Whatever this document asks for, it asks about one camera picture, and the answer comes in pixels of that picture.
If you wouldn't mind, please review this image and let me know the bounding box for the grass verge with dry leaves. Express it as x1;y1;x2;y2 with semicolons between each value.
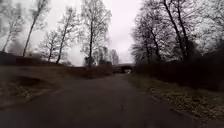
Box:
126;72;224;124
0;63;116;109

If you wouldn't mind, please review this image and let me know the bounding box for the dark hedge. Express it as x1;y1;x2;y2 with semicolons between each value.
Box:
0;51;73;67

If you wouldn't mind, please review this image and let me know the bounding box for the dark asphalt path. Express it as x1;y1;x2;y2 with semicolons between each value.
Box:
0;72;209;128

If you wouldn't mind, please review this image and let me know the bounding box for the dark underpass bridge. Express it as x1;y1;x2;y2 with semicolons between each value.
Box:
117;63;136;75

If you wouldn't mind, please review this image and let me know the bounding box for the row of bare trees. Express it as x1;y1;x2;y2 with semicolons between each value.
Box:
130;0;224;64
0;0;120;68

